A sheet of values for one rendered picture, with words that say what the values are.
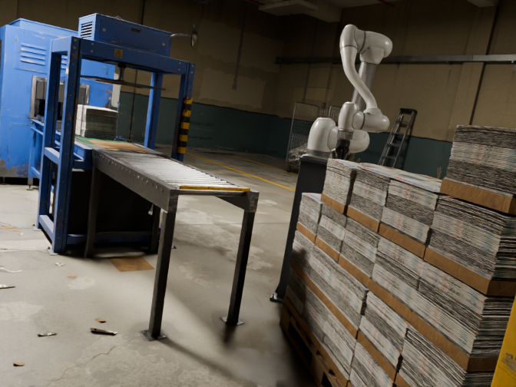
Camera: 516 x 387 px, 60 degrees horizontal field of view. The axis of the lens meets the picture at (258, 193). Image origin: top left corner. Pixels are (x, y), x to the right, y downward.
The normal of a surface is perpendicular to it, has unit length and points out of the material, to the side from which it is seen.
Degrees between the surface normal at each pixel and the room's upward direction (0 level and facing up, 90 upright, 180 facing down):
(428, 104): 90
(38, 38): 90
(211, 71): 90
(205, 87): 90
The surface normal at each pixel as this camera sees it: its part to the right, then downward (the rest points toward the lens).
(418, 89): -0.80, -0.03
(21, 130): 0.58, 0.23
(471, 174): -0.95, -0.11
